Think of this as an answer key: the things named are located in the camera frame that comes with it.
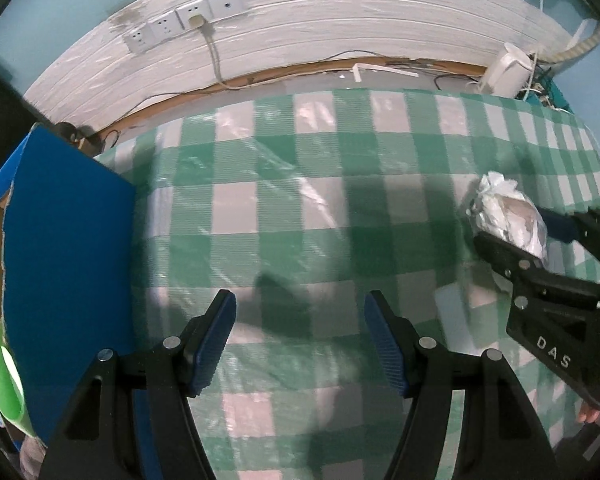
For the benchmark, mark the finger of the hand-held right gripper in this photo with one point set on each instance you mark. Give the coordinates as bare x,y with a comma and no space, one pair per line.
592,232
510,257

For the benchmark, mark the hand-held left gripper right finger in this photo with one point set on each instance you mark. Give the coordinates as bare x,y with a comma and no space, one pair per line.
385,340

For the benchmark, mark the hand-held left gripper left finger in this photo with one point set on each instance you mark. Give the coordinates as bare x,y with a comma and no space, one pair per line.
215,340

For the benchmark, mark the white plastic bag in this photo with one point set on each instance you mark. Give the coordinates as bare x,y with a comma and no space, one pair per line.
510,215

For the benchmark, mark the blue cardboard box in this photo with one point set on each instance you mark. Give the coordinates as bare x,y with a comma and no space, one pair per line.
70,260

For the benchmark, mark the person's right hand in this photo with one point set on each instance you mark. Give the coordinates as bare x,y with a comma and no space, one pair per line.
590,412

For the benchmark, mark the green checked tablecloth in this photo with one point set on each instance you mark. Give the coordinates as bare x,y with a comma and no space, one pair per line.
330,200

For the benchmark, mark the white plastic device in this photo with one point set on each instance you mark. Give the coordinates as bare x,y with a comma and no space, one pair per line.
505,72

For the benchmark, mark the white plastic strip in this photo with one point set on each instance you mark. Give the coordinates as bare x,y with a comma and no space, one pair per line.
375,66

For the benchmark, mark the small black object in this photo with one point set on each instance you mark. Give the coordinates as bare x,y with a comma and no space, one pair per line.
72,132

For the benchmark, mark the large black cloth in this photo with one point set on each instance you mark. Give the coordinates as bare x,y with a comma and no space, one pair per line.
0,110

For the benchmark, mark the white wall socket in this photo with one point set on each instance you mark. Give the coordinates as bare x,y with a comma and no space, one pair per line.
163,27
227,2
192,14
136,38

